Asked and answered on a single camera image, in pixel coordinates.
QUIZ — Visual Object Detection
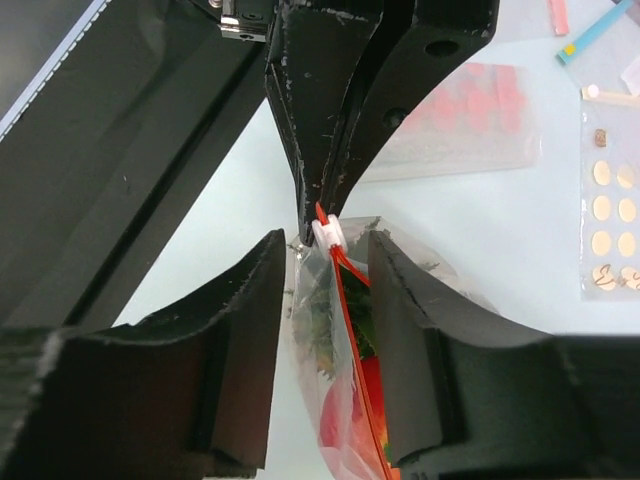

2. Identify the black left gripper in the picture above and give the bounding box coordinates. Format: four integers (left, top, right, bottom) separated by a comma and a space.
191, 0, 383, 244

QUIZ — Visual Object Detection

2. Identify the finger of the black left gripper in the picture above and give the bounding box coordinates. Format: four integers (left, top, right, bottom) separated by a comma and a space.
319, 1, 500, 214

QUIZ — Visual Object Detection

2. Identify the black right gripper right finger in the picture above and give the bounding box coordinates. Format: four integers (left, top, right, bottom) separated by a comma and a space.
368, 232, 639, 479

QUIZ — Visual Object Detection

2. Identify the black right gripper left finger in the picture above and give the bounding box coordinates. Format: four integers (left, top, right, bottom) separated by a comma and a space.
1, 230, 285, 479

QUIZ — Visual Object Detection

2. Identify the orange toy pineapple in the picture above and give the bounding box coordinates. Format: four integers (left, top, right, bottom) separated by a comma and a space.
284, 222, 441, 381

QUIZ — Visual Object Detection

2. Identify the clear red-zipper zip bag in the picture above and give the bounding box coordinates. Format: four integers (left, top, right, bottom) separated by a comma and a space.
283, 216, 494, 479

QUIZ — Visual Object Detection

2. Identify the red toy apple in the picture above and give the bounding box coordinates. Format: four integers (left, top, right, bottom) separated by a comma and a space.
319, 356, 390, 479

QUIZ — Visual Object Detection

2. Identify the clear pink-dotted zip bag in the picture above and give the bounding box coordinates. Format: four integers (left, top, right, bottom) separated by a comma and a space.
361, 62, 542, 182

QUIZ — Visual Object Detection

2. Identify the clear blue-zipper zip bag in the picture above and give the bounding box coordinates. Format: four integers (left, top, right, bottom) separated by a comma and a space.
556, 0, 639, 65

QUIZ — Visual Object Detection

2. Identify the clear cream-dotted zip bag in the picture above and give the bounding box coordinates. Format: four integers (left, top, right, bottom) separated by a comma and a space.
580, 84, 639, 301

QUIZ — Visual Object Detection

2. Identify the slotted white cable duct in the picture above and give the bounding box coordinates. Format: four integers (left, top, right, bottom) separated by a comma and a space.
1, 0, 109, 137

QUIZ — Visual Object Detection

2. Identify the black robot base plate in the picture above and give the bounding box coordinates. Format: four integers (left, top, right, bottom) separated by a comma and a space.
1, 1, 265, 330

